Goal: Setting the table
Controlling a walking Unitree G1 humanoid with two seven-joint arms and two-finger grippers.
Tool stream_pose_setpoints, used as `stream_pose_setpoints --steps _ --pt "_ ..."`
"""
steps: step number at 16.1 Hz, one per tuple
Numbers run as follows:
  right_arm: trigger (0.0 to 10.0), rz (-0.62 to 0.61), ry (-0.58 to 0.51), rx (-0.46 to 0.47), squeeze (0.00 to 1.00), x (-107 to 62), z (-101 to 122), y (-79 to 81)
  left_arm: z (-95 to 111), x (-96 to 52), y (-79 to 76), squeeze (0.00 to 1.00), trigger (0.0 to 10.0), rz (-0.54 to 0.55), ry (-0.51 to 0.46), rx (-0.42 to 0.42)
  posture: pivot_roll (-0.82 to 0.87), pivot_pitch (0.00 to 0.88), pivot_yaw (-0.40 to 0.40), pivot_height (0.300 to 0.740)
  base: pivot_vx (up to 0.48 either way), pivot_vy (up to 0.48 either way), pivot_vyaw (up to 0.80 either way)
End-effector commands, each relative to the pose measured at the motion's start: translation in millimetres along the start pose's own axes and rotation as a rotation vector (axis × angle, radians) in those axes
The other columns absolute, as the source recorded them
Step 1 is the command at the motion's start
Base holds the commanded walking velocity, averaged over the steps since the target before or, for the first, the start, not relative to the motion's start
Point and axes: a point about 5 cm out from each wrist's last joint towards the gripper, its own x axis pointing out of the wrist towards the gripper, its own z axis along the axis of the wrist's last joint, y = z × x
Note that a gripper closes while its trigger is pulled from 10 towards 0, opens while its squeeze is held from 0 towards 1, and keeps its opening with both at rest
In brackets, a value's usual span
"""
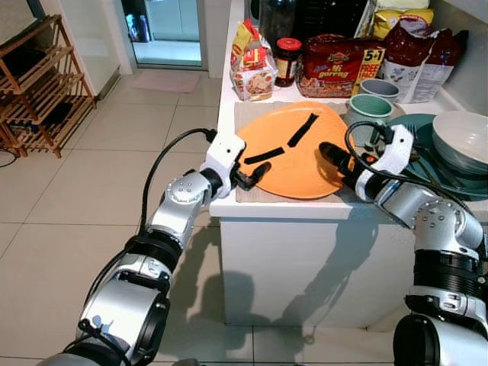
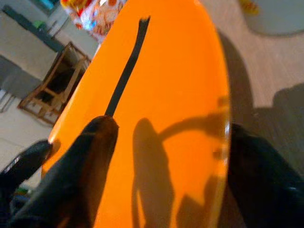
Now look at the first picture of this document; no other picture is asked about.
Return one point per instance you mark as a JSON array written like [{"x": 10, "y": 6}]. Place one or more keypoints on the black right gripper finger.
[{"x": 333, "y": 153}]

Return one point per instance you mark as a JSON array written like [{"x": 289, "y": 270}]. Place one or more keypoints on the orange plate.
[{"x": 305, "y": 171}]

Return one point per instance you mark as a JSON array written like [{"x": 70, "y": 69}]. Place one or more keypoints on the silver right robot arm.
[{"x": 438, "y": 229}]

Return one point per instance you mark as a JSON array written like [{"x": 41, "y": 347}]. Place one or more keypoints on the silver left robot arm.
[{"x": 183, "y": 195}]

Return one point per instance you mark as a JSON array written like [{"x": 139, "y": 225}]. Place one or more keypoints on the flat black strip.
[{"x": 303, "y": 130}]

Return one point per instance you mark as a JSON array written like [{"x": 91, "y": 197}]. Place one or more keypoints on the teal green mug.
[{"x": 366, "y": 114}]

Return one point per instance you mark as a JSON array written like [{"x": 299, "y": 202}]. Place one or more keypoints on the metal fork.
[{"x": 424, "y": 156}]

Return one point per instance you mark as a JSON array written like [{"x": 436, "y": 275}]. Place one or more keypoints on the grey cup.
[{"x": 379, "y": 88}]

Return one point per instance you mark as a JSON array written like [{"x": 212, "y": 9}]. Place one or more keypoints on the red yellow snack packet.
[{"x": 253, "y": 72}]

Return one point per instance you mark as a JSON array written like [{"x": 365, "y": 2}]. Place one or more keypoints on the red instant noodle multipack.
[{"x": 335, "y": 69}]

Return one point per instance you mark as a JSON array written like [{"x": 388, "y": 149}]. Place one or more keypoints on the red-lidded sauce jar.
[{"x": 288, "y": 65}]

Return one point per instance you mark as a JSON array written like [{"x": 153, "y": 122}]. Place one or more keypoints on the white kitchen island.
[{"x": 305, "y": 259}]

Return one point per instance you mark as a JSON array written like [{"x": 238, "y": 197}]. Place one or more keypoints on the dark teal plate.
[{"x": 457, "y": 185}]

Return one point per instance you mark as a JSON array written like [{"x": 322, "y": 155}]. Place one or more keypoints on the pale grey bowl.
[{"x": 461, "y": 141}]

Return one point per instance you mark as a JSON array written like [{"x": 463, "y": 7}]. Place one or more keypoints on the pink door mat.
[{"x": 166, "y": 81}]

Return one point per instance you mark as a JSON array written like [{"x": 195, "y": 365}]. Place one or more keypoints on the dark red white bag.
[{"x": 419, "y": 53}]

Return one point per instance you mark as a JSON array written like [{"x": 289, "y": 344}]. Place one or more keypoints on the dark glass jug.
[{"x": 276, "y": 19}]

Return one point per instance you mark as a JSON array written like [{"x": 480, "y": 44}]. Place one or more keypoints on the black kitchen appliance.
[{"x": 332, "y": 15}]

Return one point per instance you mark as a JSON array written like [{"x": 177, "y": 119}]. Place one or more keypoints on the yellow food bag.
[{"x": 400, "y": 19}]

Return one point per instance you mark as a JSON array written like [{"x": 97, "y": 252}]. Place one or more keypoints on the glass sliding door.
[{"x": 171, "y": 30}]

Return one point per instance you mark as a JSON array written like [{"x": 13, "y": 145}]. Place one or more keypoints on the wooden shoe rack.
[{"x": 46, "y": 91}]

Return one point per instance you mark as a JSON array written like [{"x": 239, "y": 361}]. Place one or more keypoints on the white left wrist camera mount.
[{"x": 224, "y": 155}]

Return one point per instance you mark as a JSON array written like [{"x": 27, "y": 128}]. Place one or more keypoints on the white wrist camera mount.
[
  {"x": 224, "y": 155},
  {"x": 394, "y": 152}
]

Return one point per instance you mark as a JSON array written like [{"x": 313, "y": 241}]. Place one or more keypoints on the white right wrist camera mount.
[{"x": 394, "y": 152}]

